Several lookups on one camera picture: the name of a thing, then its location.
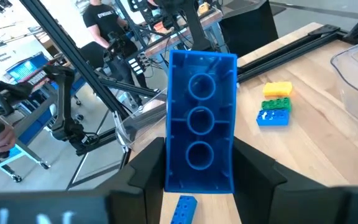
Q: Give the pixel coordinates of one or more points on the blue frame cart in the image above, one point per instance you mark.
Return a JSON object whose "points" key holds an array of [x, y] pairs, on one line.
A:
{"points": [[33, 132]]}

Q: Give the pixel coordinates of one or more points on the green toy building block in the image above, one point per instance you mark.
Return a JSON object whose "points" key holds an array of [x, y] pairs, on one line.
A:
{"points": [[277, 104]]}

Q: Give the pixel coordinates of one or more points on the black box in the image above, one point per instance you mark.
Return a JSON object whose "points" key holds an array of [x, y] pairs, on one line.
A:
{"points": [[250, 28]]}

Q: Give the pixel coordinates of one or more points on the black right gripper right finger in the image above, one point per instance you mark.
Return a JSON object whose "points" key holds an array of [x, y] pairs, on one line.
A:
{"points": [[259, 193]]}

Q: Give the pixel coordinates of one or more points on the blue toy building block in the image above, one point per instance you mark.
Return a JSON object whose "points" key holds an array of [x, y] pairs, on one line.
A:
{"points": [[179, 140], [273, 118], [183, 211]]}

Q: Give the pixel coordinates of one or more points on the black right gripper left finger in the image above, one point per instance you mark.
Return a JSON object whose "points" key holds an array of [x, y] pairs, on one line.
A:
{"points": [[148, 186]]}

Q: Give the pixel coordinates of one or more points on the black power strip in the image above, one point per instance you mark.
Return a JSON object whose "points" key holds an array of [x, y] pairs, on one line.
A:
{"points": [[136, 66]]}

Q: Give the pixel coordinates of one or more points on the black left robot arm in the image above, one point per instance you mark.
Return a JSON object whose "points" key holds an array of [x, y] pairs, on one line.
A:
{"points": [[194, 28]]}

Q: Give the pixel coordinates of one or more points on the person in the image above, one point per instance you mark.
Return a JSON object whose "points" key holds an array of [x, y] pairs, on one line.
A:
{"points": [[104, 21]]}

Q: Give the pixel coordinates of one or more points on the yellow toy building block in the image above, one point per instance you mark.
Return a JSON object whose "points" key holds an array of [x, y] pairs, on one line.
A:
{"points": [[277, 89]]}

